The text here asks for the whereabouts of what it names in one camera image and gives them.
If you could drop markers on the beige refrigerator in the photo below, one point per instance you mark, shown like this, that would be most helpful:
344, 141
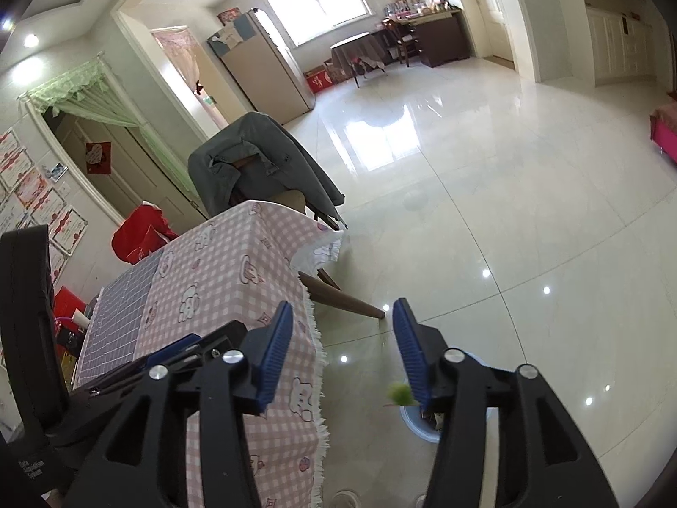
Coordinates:
261, 64

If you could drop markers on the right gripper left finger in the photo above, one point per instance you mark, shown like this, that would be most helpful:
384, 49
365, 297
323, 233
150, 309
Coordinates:
174, 423

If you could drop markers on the dark wooden desk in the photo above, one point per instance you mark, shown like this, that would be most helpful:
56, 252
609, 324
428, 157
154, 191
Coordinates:
441, 38

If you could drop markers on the red cardboard box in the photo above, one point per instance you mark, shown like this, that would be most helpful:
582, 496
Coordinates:
319, 79

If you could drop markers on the green door curtain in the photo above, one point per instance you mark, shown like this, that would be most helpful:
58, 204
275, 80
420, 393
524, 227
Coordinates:
91, 91

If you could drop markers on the blue plastic trash bucket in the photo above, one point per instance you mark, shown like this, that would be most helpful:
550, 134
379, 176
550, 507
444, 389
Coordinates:
411, 416

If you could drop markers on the chair with grey jacket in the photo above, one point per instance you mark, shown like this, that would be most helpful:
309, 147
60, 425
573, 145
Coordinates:
255, 157

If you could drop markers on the wooden chair at desk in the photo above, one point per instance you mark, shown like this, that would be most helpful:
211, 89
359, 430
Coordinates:
405, 42

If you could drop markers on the window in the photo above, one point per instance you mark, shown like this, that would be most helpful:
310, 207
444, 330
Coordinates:
305, 20

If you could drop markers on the red covered chair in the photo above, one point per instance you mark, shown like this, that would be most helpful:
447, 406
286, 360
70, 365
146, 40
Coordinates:
143, 232

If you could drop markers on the white wall cabinet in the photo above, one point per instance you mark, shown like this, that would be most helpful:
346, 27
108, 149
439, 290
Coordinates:
628, 36

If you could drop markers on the white paper cup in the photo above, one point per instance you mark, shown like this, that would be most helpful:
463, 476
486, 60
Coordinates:
80, 319

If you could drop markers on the pink stool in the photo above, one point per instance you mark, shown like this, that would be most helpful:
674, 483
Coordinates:
663, 122

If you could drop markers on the award certificates on wall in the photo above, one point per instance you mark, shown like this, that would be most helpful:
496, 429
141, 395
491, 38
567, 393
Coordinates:
30, 198

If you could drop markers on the round table dark cloth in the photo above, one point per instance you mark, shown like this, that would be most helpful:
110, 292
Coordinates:
356, 54

